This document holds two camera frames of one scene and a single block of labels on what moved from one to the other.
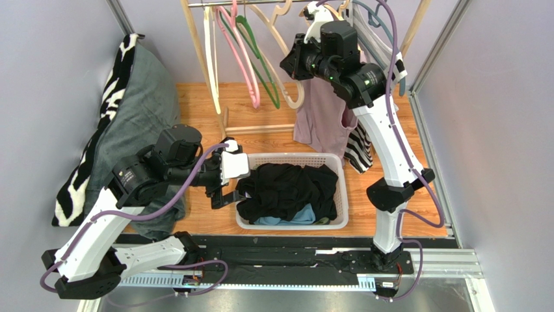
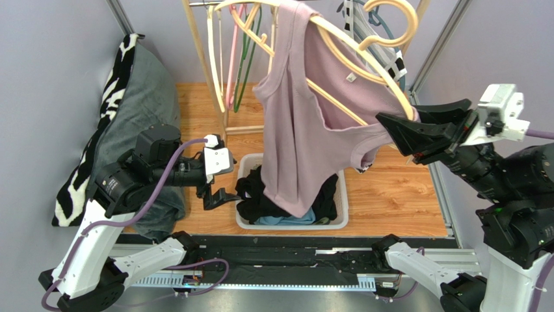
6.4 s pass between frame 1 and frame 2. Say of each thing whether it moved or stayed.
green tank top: stayed
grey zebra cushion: stayed
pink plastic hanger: moved
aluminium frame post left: stayed
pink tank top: moved
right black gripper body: moved
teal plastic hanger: stayed
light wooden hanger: moved
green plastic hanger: moved
